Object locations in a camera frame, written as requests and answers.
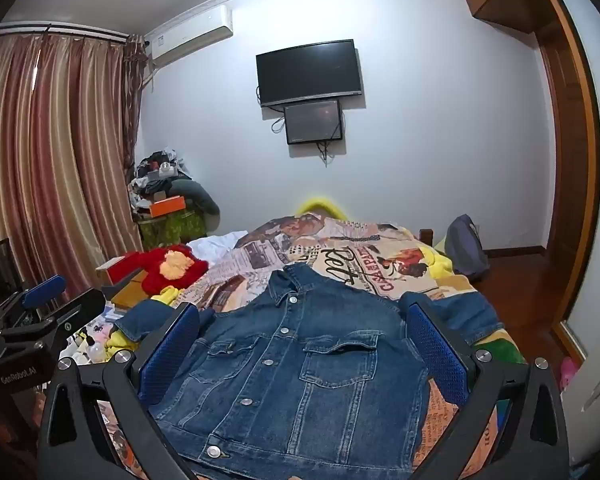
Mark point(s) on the wooden wardrobe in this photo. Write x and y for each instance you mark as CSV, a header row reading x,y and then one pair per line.
x,y
570,160

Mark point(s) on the dark grey cushion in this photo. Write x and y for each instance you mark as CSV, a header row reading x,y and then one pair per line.
x,y
200,195

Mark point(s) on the striped brown curtain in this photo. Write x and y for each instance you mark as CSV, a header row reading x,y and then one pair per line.
x,y
55,160

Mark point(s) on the black wall television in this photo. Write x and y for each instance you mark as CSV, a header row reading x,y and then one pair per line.
x,y
310,72

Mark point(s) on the white cloth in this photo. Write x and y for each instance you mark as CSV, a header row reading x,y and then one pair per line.
x,y
215,245

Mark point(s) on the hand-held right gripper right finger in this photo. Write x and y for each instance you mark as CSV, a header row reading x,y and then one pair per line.
x,y
437,350

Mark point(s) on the yellow pillow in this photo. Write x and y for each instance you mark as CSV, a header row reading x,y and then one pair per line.
x,y
320,207

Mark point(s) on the pile of clutter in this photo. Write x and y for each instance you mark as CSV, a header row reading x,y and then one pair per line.
x,y
152,170

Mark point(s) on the orange box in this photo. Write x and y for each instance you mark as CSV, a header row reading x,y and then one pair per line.
x,y
167,206

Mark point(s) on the blue denim jacket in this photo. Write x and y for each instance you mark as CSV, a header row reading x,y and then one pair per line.
x,y
290,385

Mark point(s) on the small white bottle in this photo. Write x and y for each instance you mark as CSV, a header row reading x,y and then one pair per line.
x,y
97,351

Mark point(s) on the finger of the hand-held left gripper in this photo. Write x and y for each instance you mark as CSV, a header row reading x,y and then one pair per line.
x,y
42,291
80,307

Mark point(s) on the small black wall monitor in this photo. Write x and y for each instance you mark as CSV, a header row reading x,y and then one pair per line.
x,y
312,122

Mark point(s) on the white curtain rail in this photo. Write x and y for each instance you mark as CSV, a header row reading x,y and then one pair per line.
x,y
65,30

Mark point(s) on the white air conditioner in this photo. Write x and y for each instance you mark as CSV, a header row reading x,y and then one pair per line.
x,y
190,35

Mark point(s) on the red plush toy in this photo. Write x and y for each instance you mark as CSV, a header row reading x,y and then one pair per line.
x,y
155,275

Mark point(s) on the printed papers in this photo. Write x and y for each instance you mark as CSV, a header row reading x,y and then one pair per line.
x,y
111,312

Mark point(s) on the white door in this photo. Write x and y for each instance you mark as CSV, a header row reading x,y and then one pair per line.
x,y
595,310

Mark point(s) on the brown cardboard box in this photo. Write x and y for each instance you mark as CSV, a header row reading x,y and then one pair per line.
x,y
130,292

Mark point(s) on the grey backpack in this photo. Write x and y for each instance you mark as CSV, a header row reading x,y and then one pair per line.
x,y
465,250

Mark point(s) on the green patterned cloth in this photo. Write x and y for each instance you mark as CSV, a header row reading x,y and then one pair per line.
x,y
172,230

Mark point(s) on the newspaper printed blanket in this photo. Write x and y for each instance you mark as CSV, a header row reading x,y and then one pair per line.
x,y
260,260

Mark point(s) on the yellow fleece blanket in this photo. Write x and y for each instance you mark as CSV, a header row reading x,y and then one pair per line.
x,y
167,294

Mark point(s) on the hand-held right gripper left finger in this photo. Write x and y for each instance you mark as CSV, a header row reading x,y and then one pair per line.
x,y
172,350

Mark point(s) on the wooden bed post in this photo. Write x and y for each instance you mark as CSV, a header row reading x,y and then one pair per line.
x,y
426,236

